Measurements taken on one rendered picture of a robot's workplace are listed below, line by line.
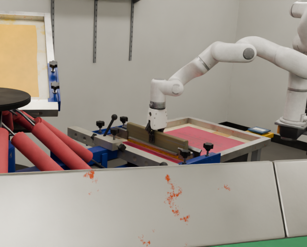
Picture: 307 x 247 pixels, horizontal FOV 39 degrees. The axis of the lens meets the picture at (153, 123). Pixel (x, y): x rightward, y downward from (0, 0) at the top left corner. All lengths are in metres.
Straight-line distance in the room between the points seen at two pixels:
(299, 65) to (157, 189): 1.84
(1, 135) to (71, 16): 2.88
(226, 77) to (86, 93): 2.41
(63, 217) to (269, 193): 0.10
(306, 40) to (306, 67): 0.46
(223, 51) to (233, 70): 4.24
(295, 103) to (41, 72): 1.30
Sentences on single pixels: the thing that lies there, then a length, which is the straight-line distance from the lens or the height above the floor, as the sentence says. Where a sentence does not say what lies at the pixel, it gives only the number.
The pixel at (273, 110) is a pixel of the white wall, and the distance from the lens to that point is 5.90.
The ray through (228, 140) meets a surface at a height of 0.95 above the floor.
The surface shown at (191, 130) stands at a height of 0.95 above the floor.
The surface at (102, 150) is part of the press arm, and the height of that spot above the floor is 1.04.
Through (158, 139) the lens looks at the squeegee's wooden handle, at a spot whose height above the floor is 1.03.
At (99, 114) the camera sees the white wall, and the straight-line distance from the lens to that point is 4.48.
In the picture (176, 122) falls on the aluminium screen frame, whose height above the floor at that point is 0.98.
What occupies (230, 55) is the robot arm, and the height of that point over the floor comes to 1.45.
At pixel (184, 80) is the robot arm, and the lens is 2.09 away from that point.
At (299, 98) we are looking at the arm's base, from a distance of 2.13.
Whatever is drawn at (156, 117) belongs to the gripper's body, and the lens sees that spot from 2.01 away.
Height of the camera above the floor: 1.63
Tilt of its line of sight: 15 degrees down
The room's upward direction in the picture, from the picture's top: 4 degrees clockwise
